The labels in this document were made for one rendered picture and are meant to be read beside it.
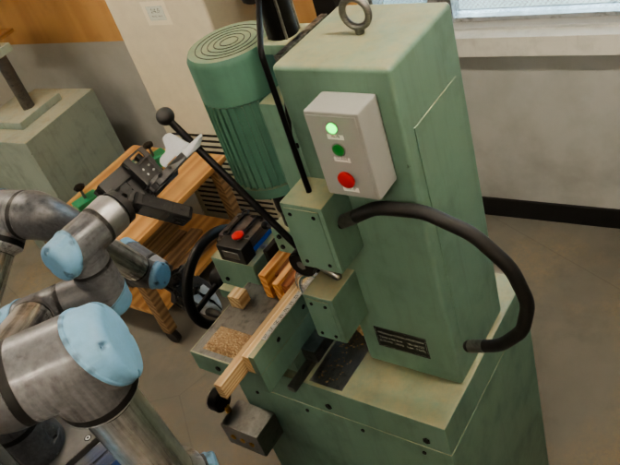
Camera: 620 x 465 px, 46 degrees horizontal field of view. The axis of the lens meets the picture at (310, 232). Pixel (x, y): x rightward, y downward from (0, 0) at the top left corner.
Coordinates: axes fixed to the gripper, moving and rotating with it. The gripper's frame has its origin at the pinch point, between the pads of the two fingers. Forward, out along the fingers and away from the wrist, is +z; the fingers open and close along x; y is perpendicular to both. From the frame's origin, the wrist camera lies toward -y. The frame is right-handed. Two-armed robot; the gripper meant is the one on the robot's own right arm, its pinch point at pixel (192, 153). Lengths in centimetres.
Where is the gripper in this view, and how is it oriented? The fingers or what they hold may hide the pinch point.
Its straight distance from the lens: 144.2
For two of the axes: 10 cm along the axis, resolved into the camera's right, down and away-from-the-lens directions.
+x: -4.6, 3.5, 8.1
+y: -7.2, -6.9, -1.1
